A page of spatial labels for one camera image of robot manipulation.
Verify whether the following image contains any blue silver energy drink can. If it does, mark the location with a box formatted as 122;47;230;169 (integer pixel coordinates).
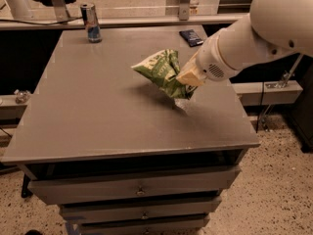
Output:
80;3;102;43

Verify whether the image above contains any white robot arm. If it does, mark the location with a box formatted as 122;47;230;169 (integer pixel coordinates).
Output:
177;0;313;87

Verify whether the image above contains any green jalapeno chip bag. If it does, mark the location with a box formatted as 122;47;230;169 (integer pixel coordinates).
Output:
131;49;189;100

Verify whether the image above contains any top grey drawer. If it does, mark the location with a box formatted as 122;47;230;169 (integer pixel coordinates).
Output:
29;165;241;205

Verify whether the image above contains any grey metal window rail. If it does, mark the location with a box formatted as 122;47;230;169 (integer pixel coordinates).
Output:
0;13;246;30

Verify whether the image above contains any grey drawer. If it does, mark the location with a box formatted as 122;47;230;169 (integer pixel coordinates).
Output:
79;214;208;235
29;165;241;205
61;195;221;224

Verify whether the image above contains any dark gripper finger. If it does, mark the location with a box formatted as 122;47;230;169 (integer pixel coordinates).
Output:
186;85;197;99

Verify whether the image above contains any small crumpled clear object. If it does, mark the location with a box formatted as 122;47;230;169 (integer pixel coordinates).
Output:
14;89;31;104

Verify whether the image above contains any middle grey drawer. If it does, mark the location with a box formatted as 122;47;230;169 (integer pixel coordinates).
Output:
61;195;221;224

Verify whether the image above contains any bottom grey drawer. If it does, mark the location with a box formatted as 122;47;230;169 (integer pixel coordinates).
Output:
79;214;208;235

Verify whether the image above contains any dark blue rxbar wrapper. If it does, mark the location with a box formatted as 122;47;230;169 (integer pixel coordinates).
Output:
179;29;203;47

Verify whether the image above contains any black cable on rail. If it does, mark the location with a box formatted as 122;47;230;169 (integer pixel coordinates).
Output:
0;15;83;26

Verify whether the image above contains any metal bracket post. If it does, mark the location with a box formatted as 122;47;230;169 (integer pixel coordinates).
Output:
178;0;190;21

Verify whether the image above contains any white pipe top left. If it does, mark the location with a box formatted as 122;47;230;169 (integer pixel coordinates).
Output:
5;0;33;20

